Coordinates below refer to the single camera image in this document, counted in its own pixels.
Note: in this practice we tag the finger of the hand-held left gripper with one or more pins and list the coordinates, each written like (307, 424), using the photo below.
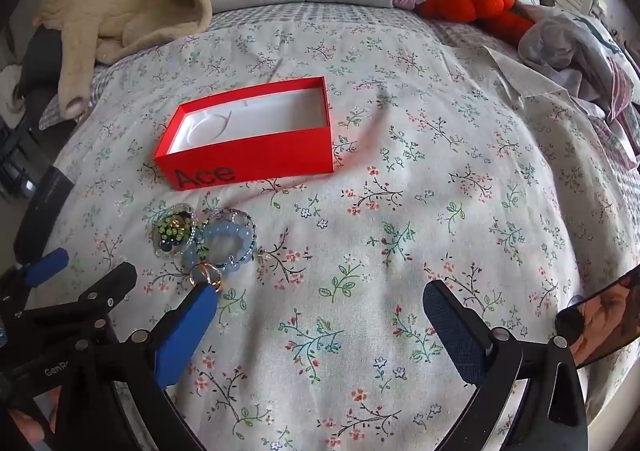
(47, 267)
(100, 287)

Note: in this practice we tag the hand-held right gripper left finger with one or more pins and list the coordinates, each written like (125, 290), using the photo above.
(185, 336)

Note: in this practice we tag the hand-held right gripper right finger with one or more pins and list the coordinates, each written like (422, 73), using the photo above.
(455, 331)

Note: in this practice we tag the red cardboard box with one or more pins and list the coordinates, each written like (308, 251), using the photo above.
(260, 156)

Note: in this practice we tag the person's left hand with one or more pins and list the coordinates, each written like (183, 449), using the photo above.
(30, 428)

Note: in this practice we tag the black rectangular case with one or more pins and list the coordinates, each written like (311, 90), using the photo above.
(45, 206)

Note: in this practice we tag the floral bedsheet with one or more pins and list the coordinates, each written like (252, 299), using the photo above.
(400, 206)

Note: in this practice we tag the dark reflective phone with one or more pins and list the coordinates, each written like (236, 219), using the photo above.
(600, 321)

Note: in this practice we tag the beige fleece garment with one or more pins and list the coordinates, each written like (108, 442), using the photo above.
(125, 6)

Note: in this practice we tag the pink striped cloth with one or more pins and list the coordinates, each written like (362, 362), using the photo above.
(622, 81)

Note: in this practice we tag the crumpled white clothing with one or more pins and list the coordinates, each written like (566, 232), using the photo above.
(565, 41)

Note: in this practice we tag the orange pumpkin plush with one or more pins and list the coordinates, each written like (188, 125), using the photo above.
(465, 1)

